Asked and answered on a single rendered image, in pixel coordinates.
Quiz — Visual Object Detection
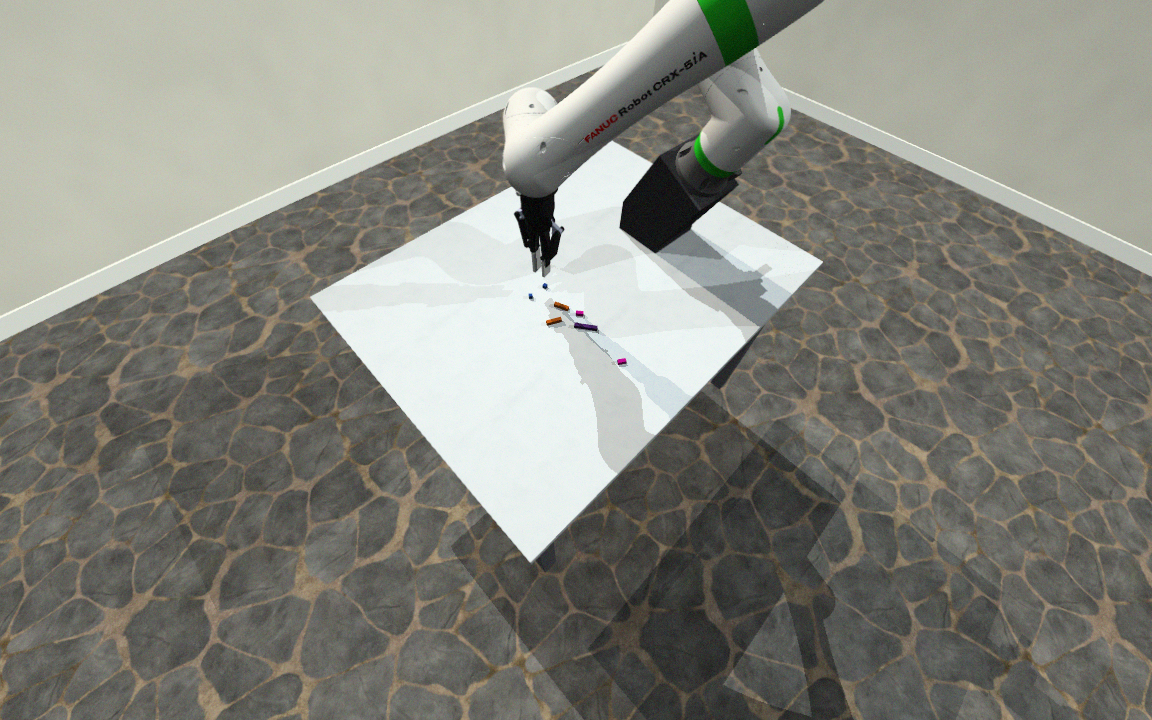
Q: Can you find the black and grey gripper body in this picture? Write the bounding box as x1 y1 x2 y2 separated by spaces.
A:
520 195 555 232

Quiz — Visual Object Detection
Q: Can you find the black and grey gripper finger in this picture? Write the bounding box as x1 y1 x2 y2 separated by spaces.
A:
536 219 564 278
514 207 541 273

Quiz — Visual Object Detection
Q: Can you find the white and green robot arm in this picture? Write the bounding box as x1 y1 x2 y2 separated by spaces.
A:
503 0 824 200

